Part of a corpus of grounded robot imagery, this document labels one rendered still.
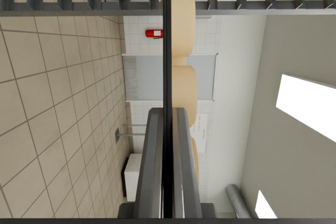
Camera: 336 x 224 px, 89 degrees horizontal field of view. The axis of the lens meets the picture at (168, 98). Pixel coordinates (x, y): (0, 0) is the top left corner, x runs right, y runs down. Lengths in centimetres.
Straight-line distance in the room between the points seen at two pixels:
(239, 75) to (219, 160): 227
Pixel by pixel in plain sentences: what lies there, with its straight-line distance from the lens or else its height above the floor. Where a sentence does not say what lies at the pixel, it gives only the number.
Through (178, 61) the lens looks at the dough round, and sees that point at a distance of 19.
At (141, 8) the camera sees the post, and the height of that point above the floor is 92.
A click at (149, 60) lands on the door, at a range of 388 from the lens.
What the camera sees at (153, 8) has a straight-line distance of 60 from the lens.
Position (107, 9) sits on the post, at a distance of 63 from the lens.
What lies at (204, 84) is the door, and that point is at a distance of 403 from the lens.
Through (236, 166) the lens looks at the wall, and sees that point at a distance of 528.
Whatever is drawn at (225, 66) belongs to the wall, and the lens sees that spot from 405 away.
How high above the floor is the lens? 100
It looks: level
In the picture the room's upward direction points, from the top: 90 degrees clockwise
